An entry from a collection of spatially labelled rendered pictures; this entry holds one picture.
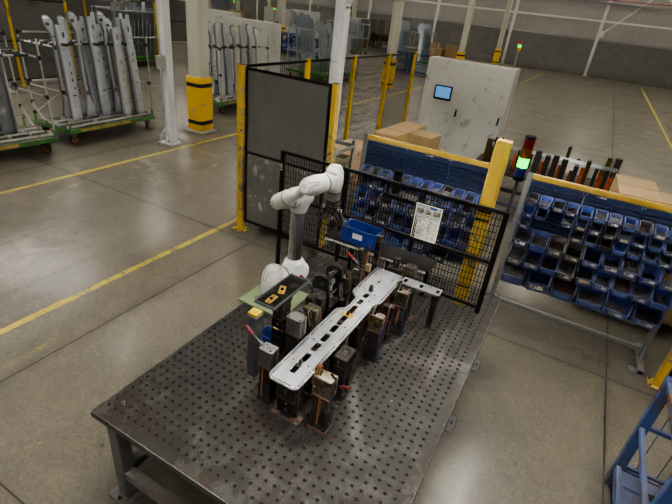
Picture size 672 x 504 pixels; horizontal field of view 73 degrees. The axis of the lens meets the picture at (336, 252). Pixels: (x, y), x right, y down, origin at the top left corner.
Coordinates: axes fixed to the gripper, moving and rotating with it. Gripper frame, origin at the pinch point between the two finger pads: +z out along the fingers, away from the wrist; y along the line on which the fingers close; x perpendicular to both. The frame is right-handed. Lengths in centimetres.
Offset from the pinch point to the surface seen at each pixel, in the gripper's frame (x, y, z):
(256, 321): -63, -5, 33
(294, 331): -48, 10, 43
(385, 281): 40, 28, 46
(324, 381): -73, 44, 41
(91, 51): 355, -711, -2
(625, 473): 54, 211, 131
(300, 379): -74, 31, 46
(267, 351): -73, 10, 40
